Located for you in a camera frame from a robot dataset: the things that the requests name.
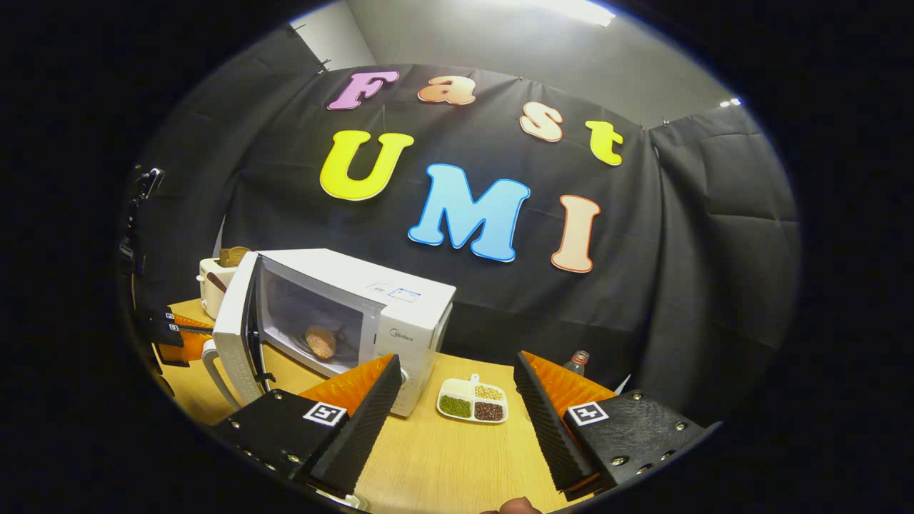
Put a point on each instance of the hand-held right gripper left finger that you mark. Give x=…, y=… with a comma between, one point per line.
x=364, y=435

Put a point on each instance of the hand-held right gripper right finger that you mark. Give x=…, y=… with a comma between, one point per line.
x=550, y=428

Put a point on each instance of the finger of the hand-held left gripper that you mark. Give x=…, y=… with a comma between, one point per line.
x=178, y=341
x=178, y=318

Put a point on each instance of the brown bread roll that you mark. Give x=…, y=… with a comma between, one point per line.
x=321, y=343

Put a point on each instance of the white microwave oven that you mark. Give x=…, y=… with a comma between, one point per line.
x=414, y=314

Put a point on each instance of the white toaster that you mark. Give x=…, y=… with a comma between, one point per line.
x=208, y=293

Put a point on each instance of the dark red beans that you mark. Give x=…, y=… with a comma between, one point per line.
x=489, y=411

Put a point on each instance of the yellow soybeans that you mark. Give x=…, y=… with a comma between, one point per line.
x=489, y=392

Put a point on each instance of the clear plastic water bottle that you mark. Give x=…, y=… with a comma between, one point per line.
x=578, y=361

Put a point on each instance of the brown toast slice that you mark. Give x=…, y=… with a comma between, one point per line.
x=234, y=255

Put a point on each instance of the green mung beans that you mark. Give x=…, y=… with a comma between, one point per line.
x=455, y=406

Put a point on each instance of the white divided plate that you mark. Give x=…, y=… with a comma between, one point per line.
x=457, y=389

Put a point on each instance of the black backdrop cloth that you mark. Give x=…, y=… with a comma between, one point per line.
x=643, y=214

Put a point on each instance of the small ceiling light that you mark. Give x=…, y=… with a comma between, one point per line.
x=731, y=103

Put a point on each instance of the large ceiling light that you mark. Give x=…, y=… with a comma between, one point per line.
x=564, y=11

